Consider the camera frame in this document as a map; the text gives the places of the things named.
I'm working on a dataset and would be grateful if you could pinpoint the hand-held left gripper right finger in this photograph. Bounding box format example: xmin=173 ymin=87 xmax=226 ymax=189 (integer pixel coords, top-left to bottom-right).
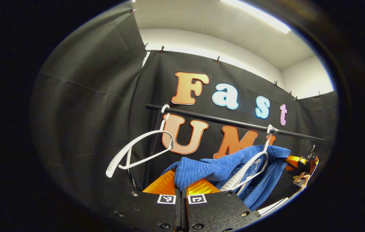
xmin=186 ymin=179 xmax=261 ymax=232

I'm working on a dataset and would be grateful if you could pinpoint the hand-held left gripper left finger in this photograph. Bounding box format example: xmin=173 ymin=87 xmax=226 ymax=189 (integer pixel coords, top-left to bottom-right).
xmin=108 ymin=169 xmax=182 ymax=232

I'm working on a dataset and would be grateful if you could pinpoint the white plastic hanger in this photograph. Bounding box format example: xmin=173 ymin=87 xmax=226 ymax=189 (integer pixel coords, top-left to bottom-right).
xmin=106 ymin=104 xmax=174 ymax=178
xmin=220 ymin=125 xmax=278 ymax=195

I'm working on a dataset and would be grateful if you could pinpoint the blue corduroy jacket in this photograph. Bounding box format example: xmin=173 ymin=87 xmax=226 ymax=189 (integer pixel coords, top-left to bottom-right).
xmin=162 ymin=145 xmax=292 ymax=211

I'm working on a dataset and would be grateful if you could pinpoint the black clothes rack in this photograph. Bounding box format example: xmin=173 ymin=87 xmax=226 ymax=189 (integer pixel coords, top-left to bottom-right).
xmin=145 ymin=104 xmax=325 ymax=168

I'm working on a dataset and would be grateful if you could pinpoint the white panel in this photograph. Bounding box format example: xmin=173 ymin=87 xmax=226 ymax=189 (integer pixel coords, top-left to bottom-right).
xmin=257 ymin=197 xmax=290 ymax=216

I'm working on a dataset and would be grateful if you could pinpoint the black backdrop cloth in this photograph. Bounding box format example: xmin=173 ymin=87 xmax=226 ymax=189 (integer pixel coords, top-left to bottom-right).
xmin=29 ymin=2 xmax=339 ymax=226

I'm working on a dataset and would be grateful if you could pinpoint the ceiling light strip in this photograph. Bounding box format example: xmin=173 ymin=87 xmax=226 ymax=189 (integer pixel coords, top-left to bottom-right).
xmin=221 ymin=0 xmax=292 ymax=34

